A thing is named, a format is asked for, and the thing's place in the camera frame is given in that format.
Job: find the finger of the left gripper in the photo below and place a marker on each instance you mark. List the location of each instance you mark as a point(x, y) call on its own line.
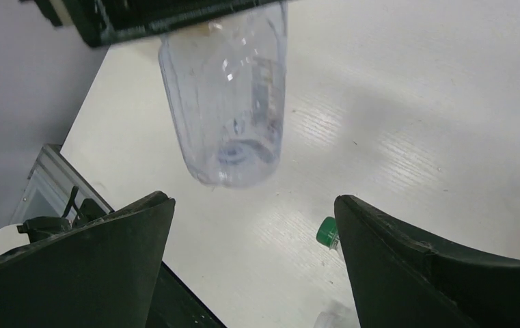
point(105, 22)

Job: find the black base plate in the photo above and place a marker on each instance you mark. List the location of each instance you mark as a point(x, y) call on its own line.
point(174, 305)

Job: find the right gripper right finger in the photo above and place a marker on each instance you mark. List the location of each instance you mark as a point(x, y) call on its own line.
point(404, 276)

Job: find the aluminium rail frame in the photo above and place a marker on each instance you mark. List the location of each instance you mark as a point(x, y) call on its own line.
point(49, 185)

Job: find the green cap water bottle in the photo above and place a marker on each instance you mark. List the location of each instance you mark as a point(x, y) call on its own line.
point(327, 235)

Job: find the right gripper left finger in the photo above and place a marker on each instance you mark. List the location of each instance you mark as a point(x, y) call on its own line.
point(102, 274)

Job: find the small blue label bottle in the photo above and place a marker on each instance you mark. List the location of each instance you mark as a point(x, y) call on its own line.
point(225, 82)

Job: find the blue label clear bottle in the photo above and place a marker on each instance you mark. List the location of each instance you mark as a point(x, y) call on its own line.
point(337, 315)

